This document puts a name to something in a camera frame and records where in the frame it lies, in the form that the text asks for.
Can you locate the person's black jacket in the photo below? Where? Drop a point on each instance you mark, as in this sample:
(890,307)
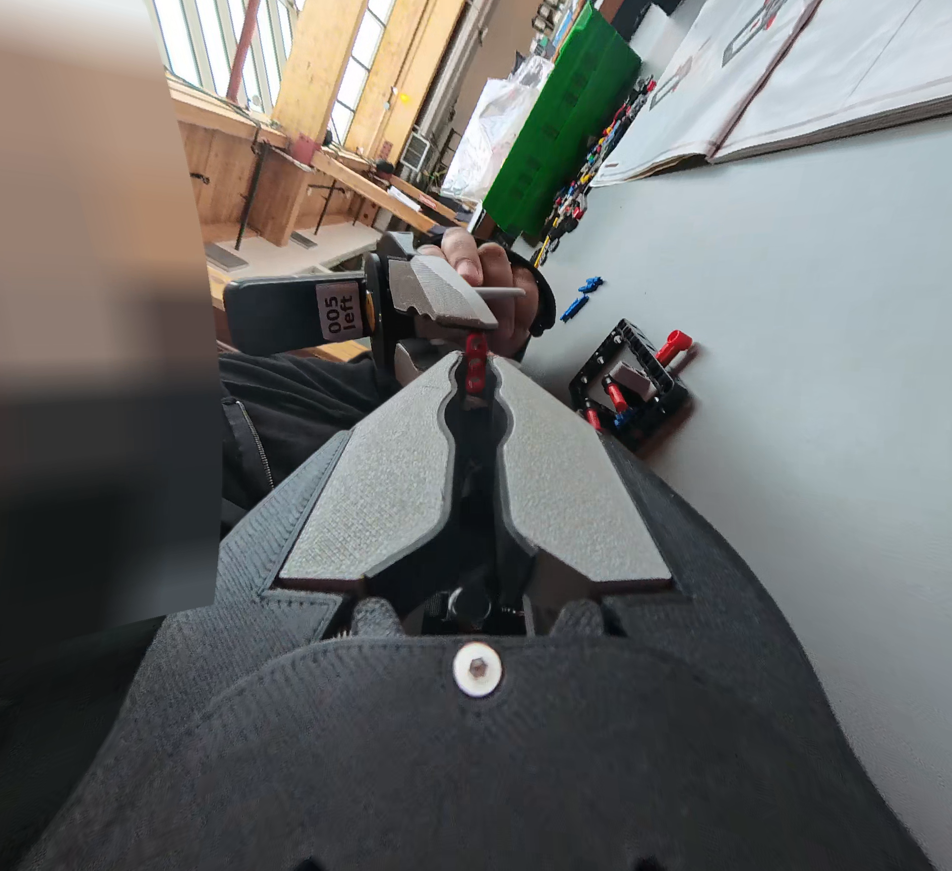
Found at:
(312,395)

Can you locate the green plastic bin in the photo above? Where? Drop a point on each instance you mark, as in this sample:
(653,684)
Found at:
(565,127)

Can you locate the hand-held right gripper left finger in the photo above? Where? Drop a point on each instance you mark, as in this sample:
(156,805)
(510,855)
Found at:
(372,499)

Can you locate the lego instruction booklet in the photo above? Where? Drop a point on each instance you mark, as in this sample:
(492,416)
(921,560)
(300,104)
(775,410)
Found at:
(818,53)

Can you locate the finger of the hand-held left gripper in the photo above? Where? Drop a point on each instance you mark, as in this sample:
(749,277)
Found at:
(416,365)
(439,291)

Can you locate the black round badge reel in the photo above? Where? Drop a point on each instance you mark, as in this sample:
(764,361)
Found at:
(470,607)

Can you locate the blue lego pin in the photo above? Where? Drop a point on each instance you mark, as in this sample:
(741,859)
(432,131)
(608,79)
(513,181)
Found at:
(574,309)
(591,284)

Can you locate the red vertical pipe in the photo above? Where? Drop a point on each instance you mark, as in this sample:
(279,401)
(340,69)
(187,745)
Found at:
(249,16)

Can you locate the person's left hand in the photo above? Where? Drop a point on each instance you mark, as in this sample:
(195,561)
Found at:
(513,321)

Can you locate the thin red three-hole lego beam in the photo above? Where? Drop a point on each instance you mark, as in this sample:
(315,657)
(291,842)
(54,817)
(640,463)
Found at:
(476,365)

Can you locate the black lego frame assembly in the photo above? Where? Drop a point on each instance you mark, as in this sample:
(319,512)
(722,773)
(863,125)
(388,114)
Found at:
(639,402)

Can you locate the pile of lego pieces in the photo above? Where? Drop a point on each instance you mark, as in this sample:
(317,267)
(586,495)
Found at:
(595,164)

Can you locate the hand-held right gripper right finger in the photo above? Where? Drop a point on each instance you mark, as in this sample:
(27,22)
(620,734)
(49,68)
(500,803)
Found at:
(580,506)

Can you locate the clear bag of lego parts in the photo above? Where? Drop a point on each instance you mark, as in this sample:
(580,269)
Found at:
(491,135)

